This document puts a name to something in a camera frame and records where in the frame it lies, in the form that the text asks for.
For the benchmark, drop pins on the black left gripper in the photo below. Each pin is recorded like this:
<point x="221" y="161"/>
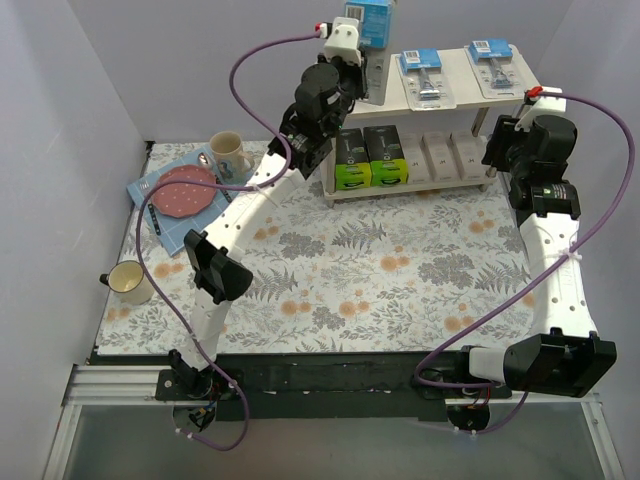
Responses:
<point x="353" y="73"/>

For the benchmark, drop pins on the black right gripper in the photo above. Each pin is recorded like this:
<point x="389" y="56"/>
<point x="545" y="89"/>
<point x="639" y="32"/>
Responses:
<point x="498" y="142"/>

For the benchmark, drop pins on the white Harry's box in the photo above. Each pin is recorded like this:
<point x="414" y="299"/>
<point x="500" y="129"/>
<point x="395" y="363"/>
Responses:
<point x="418" y="171"/>
<point x="439" y="157"/>
<point x="468" y="152"/>

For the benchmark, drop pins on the clear blue razor blister pack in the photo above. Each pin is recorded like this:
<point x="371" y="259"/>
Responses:
<point x="375" y="19"/>

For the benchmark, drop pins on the black green Gillette Labs box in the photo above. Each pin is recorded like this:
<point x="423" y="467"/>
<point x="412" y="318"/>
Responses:
<point x="352" y="164"/>

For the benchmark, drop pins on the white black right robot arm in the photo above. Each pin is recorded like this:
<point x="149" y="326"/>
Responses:
<point x="563" y="353"/>

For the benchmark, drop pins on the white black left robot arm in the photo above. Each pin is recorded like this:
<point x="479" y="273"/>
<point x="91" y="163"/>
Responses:
<point x="215" y="254"/>

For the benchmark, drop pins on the beige ceramic mug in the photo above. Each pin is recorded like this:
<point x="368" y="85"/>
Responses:
<point x="234" y="164"/>

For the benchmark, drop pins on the pink dotted plate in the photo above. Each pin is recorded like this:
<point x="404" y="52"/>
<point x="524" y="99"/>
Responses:
<point x="181" y="200"/>

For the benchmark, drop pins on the blue checked cloth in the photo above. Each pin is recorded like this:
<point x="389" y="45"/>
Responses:
<point x="173" y="230"/>

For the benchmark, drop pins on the silver fork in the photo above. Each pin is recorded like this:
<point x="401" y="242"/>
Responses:
<point x="144" y="189"/>

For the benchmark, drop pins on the cream enamel cup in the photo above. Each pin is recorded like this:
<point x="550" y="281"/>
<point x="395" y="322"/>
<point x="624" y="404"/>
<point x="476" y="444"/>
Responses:
<point x="129" y="282"/>

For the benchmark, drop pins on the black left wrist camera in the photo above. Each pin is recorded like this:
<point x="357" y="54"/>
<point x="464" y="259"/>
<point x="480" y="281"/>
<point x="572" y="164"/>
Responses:
<point x="318" y="96"/>

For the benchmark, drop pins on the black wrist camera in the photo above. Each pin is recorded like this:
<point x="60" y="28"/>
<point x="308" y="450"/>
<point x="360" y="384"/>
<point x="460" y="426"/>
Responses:
<point x="318" y="96"/>
<point x="553" y="138"/>

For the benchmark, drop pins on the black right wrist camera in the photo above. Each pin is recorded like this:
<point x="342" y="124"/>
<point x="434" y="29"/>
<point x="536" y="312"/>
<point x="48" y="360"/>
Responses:
<point x="553" y="138"/>

